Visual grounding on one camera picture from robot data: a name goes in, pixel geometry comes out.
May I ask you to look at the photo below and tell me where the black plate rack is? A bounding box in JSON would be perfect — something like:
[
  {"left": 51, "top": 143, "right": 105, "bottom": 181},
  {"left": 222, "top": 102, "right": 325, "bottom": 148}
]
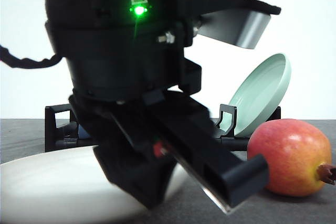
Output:
[{"left": 45, "top": 104, "right": 281, "bottom": 153}]

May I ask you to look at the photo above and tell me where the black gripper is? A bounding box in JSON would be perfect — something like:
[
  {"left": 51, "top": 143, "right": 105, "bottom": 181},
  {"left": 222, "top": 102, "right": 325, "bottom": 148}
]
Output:
[{"left": 45, "top": 19, "right": 211, "bottom": 141}]

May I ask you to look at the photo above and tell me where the black braided cable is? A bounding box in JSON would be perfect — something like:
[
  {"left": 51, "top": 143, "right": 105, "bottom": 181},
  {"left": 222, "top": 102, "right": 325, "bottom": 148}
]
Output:
[{"left": 0, "top": 45, "right": 62, "bottom": 69}]

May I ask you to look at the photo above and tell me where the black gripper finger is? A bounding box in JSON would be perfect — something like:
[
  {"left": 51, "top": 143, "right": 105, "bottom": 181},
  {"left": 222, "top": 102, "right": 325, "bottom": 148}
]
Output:
[
  {"left": 149, "top": 97, "right": 269, "bottom": 213},
  {"left": 93, "top": 114, "right": 177, "bottom": 209}
]

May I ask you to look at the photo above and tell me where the green plate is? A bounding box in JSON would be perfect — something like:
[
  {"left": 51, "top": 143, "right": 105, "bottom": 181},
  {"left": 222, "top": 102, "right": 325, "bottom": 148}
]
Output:
[{"left": 222, "top": 53, "right": 291, "bottom": 137}]

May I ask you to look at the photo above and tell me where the red yellow pomegranate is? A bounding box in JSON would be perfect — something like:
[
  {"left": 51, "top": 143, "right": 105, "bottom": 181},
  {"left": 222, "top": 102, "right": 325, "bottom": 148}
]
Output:
[{"left": 247, "top": 119, "right": 336, "bottom": 197}]

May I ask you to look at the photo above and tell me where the white plate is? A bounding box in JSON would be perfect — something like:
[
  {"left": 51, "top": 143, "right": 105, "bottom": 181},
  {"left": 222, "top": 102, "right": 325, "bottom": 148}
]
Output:
[{"left": 0, "top": 145, "right": 188, "bottom": 224}]

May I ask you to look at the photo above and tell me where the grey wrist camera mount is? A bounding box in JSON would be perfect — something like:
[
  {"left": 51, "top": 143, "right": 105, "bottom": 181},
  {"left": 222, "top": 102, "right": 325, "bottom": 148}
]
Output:
[{"left": 185, "top": 0, "right": 281, "bottom": 49}]

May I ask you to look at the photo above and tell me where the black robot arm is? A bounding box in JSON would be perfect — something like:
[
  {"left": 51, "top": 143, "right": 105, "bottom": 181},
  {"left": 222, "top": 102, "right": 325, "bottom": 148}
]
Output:
[{"left": 43, "top": 0, "right": 269, "bottom": 213}]

